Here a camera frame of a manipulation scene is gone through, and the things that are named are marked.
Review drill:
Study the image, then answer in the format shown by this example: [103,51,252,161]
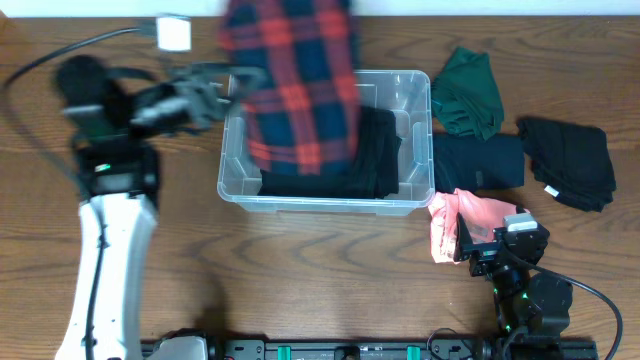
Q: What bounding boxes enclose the red plaid flannel shirt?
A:
[219,0,360,175]

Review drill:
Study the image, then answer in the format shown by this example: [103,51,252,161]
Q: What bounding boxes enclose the dark navy shirt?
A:
[433,133,525,193]

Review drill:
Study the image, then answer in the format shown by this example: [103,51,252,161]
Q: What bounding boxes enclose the black garment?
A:
[517,116,617,212]

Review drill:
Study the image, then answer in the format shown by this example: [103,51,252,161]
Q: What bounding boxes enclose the black pants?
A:
[258,106,402,199]

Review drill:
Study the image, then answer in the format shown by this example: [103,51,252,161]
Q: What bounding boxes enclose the dark green garment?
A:
[431,47,504,141]

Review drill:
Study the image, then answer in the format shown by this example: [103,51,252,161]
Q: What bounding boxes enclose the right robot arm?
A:
[454,212,573,337]

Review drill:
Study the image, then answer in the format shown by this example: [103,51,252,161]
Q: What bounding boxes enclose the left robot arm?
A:
[55,55,266,359]

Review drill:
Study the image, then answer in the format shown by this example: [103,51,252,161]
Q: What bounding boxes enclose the pink printed t-shirt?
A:
[428,189,517,263]

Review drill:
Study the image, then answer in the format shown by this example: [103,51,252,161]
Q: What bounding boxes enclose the clear plastic storage bin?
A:
[217,69,435,216]

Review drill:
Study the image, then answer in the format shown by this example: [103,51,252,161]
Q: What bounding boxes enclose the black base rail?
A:
[142,329,600,360]

